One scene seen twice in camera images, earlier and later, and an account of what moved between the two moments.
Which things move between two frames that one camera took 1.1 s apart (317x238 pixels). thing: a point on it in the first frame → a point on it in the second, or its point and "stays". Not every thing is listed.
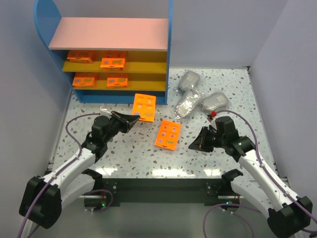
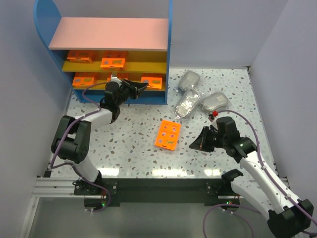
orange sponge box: x=144 y=106 → x=154 y=83
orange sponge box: x=79 y=56 stays
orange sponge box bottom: x=112 y=62 stays
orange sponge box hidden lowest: x=168 y=135 stays
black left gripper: x=120 y=122 → x=132 y=89
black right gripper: x=208 y=138 stays
